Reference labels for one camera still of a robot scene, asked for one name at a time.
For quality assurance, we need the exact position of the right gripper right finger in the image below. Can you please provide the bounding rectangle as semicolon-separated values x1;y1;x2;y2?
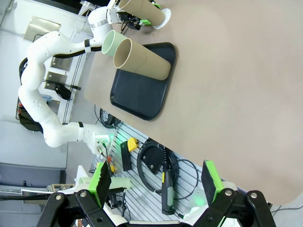
194;159;277;227

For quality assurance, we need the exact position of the dark hanging jacket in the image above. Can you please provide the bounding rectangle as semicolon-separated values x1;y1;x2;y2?
18;110;41;132

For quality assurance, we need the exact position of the black coiled cable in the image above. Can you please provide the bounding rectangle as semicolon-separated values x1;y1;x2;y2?
136;138;202;199

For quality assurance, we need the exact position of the black hanging bag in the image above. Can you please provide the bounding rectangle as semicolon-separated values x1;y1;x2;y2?
55;85;71;100

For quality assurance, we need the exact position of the yellow black emergency stop box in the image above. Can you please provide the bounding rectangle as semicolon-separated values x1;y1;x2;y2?
120;138;139;171

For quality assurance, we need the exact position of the tall brown cup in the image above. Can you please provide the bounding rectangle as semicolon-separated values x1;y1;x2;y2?
113;38;171;81
117;0;166;28

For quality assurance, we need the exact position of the black plastic tray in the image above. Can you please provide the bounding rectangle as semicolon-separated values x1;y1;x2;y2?
109;42;178;121

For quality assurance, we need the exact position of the small metal wall panel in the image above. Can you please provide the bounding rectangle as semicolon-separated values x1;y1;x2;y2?
45;70;68;90
49;55;73;71

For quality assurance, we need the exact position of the white scalloped paper coaster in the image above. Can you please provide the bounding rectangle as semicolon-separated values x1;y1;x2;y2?
152;8;171;30

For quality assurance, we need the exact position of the black handheld enabling pendant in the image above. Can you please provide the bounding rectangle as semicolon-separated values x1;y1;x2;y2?
160;146;176;216

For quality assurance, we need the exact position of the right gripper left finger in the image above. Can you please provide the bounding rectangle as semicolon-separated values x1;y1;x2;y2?
40;160;112;227

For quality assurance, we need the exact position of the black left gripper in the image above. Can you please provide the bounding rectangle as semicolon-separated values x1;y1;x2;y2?
117;0;161;29

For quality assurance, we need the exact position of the black left arm cable sleeve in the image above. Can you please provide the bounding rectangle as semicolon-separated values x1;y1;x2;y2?
18;44;105;86

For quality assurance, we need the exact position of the large metal wall panel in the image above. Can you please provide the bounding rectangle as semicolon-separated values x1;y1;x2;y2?
24;16;62;42

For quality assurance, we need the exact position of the slotted aluminium mounting plate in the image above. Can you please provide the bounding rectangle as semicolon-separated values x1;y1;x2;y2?
89;120;237;224

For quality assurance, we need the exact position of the tall pale green cup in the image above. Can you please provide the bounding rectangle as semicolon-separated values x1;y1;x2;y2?
101;30;126;57

